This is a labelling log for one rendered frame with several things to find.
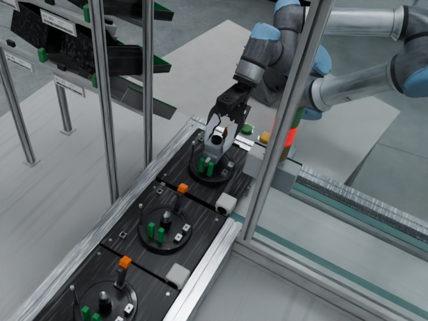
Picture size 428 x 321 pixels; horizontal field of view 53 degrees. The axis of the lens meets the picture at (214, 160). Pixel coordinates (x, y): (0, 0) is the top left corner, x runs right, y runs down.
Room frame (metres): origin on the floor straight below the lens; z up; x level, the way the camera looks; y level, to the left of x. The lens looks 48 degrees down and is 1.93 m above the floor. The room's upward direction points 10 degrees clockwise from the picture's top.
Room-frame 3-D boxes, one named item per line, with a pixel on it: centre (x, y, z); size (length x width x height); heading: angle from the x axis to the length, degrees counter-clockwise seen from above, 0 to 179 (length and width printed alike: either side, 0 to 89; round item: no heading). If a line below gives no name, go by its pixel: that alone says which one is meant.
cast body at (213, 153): (0.83, 0.01, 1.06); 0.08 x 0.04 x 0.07; 159
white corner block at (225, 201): (0.71, -0.05, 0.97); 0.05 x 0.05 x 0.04; 69
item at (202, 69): (1.34, -0.15, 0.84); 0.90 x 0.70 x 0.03; 59
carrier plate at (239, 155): (0.83, 0.00, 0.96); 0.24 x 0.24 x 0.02; 69
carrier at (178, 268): (0.60, 0.09, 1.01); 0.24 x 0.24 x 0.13; 69
